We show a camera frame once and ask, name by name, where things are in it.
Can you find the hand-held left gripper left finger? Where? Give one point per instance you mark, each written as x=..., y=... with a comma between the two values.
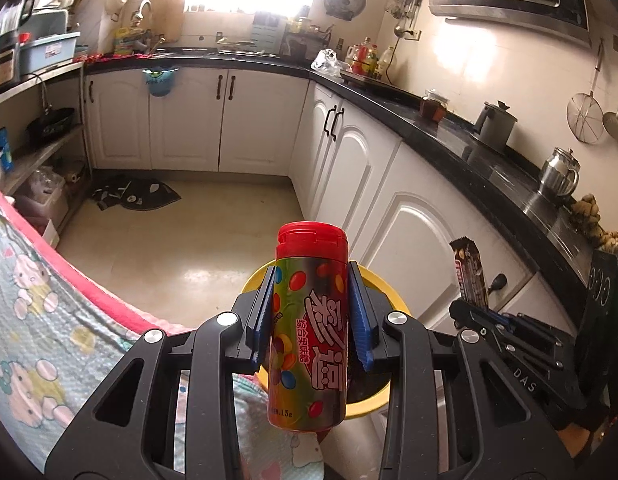
x=265, y=315

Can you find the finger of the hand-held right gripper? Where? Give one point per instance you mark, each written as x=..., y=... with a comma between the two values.
x=526, y=367
x=539, y=330

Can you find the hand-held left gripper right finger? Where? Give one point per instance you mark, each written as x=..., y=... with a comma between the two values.
x=360, y=317

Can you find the yellow-rimmed cartoon trash bin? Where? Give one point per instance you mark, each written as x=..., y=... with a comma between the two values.
x=395, y=297

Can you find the red-lidded candy bottle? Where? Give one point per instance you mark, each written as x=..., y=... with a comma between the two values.
x=309, y=340

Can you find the dark chocolate bar wrapper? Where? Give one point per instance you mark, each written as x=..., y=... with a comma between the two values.
x=470, y=272

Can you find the ginger roots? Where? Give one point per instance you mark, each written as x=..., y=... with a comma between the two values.
x=589, y=215

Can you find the white kitchen cabinets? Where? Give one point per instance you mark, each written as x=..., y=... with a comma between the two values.
x=379, y=185

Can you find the steel kettle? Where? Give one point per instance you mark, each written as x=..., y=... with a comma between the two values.
x=559, y=172

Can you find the dark floor mat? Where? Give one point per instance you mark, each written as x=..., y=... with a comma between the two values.
x=139, y=195

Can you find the grey kettle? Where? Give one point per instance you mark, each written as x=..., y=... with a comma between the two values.
x=496, y=127

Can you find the black stone countertop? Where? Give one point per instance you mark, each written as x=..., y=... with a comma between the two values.
x=464, y=135

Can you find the metal ladle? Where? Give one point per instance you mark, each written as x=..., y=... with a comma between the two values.
x=616, y=124

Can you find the glass jar dark contents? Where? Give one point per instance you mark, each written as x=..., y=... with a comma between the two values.
x=434, y=109

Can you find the cartoon printed blanket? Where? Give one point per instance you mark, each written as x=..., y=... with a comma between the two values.
x=44, y=310

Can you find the black gas stove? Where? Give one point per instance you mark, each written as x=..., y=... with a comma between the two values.
x=379, y=86

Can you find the clear oil bottle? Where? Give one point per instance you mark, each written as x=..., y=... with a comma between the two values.
x=387, y=65

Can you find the clear plastic storage box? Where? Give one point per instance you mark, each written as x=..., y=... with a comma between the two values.
x=41, y=195

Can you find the blue hanging bin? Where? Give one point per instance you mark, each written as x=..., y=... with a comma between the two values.
x=160, y=82

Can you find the crumpled clear plastic bag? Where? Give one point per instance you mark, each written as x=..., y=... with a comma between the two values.
x=329, y=62

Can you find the red sauce bottle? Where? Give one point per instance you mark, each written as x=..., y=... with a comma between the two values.
x=360, y=59

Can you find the yellow sauce bottle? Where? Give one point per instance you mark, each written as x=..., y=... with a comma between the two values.
x=372, y=57

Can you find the metal shelf rack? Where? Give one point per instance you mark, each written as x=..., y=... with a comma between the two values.
x=44, y=152

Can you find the black spice rack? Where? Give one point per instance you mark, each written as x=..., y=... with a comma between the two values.
x=309, y=40

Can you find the blue drawer organiser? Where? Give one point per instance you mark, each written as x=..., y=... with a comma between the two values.
x=269, y=32

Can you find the black wok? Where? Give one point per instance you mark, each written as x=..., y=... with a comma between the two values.
x=51, y=122

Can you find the red cloth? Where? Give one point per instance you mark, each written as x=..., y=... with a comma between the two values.
x=109, y=57

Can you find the yellow cleaning pack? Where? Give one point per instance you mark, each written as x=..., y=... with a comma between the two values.
x=129, y=42

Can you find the hanging kitchen utensils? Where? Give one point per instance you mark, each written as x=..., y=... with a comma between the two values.
x=406, y=10

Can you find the blue can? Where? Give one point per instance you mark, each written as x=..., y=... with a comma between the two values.
x=1, y=150

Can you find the wooden cutting board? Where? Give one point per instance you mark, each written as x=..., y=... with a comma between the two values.
x=166, y=12

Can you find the sink faucet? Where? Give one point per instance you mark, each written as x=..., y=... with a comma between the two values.
x=143, y=12

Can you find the blue plastic tub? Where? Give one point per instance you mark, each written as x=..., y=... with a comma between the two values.
x=49, y=52

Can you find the white hanging colander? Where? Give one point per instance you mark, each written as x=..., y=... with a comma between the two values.
x=118, y=1

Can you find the red-capped bottle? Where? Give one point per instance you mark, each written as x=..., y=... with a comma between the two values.
x=24, y=38

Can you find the grey plastic box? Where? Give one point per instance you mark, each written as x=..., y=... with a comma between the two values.
x=44, y=22

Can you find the wall socket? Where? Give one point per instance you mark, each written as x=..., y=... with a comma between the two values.
x=414, y=35

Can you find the wall-mounted fan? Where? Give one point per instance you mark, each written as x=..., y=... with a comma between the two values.
x=344, y=1

